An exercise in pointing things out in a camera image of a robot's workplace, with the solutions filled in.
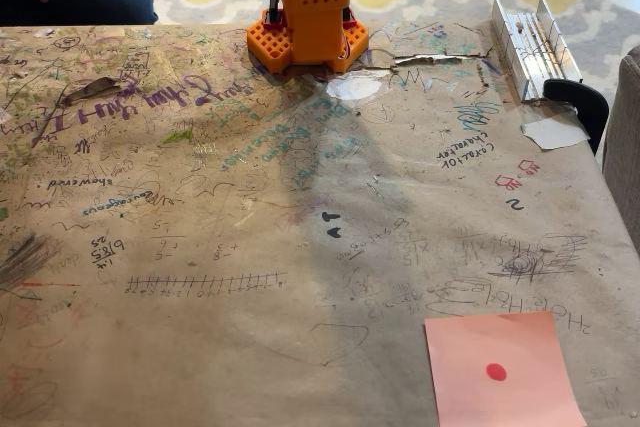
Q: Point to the small red oval object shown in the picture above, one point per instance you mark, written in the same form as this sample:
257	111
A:
496	371

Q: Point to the grey upholstered seat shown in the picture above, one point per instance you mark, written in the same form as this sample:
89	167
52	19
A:
625	147

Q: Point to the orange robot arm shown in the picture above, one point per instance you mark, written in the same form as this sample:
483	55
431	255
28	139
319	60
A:
310	22

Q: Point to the pink sticky note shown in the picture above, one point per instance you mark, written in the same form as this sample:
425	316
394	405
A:
495	342

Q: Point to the aluminium channel rail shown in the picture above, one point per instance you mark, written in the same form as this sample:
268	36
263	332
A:
532	47

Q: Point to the scribbled brown paper table cover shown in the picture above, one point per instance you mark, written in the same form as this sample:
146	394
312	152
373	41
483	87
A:
280	297

